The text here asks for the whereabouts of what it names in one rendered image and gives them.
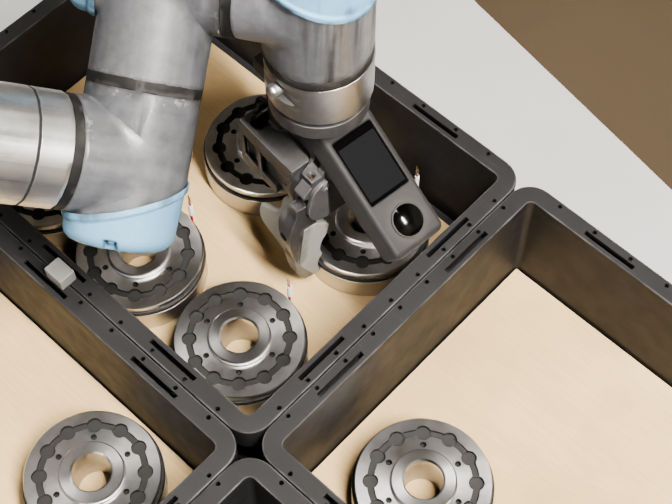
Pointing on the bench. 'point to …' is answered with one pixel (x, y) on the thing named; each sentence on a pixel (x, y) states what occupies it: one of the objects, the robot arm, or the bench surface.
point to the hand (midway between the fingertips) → (338, 252)
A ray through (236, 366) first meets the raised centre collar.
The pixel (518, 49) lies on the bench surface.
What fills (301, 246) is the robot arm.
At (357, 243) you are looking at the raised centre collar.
